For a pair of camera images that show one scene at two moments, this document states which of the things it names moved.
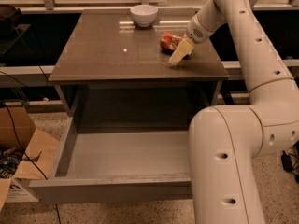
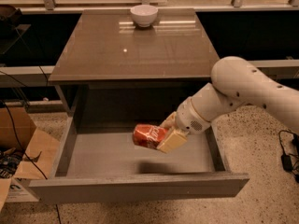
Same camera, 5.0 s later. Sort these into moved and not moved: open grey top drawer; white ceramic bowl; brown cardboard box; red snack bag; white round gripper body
Moved: red snack bag; white round gripper body
Not moved: open grey top drawer; white ceramic bowl; brown cardboard box
